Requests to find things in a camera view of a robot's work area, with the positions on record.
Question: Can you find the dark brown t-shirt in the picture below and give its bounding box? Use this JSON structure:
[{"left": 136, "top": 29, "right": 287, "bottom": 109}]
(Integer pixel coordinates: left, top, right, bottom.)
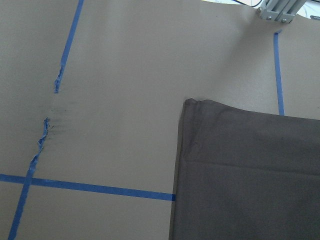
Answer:
[{"left": 172, "top": 99, "right": 320, "bottom": 240}]

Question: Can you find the aluminium frame post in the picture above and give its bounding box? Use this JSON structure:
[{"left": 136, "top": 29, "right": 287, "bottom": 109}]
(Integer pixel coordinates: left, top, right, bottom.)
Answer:
[{"left": 257, "top": 0, "right": 306, "bottom": 24}]

